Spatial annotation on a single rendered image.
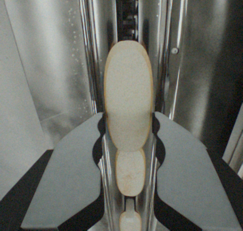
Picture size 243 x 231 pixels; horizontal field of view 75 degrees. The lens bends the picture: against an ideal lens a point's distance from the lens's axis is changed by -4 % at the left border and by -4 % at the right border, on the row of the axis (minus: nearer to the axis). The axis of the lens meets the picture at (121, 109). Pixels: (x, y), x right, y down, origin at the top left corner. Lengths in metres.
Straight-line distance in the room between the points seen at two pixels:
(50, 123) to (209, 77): 0.17
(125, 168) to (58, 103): 0.11
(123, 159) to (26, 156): 0.16
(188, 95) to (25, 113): 0.20
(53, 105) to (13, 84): 0.08
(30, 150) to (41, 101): 0.13
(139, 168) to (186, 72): 0.12
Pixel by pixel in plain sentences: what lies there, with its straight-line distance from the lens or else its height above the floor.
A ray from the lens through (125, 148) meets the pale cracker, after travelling 0.15.
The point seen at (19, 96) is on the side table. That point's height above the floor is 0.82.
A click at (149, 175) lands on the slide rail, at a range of 0.23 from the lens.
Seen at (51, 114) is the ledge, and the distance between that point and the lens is 0.17.
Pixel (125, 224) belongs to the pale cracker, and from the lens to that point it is 0.32.
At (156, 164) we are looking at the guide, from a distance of 0.20.
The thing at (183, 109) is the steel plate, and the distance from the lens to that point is 0.21.
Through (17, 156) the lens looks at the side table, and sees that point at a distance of 0.30.
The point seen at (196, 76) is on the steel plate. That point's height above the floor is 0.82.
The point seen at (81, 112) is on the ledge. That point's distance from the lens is 0.16.
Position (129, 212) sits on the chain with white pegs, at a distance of 0.28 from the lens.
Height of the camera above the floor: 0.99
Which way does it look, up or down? 61 degrees down
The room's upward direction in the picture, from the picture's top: 176 degrees counter-clockwise
